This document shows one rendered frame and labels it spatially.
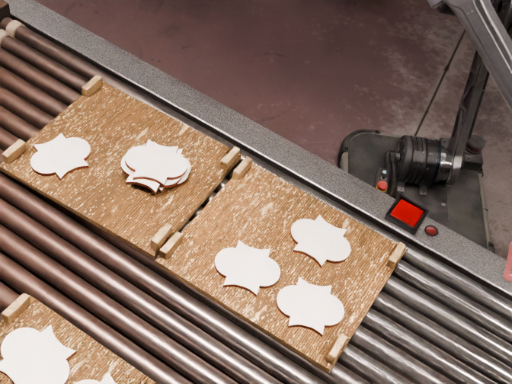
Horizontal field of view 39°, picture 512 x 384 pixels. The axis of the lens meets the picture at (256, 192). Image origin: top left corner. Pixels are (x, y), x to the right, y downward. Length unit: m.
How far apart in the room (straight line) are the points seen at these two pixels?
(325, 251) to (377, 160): 1.24
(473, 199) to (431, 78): 0.96
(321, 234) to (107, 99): 0.61
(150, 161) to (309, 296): 0.46
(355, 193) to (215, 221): 0.35
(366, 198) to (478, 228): 1.03
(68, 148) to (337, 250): 0.63
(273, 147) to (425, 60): 1.99
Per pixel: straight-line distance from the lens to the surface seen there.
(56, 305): 1.48
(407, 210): 1.69
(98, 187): 1.62
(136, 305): 1.47
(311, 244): 1.55
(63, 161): 1.66
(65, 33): 2.03
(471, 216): 2.71
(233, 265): 1.49
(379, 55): 3.61
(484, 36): 1.25
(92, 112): 1.77
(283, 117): 3.16
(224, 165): 1.65
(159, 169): 1.60
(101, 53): 1.96
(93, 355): 1.40
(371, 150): 2.78
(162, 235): 1.50
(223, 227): 1.56
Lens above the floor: 2.18
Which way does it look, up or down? 50 degrees down
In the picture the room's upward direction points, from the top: 11 degrees clockwise
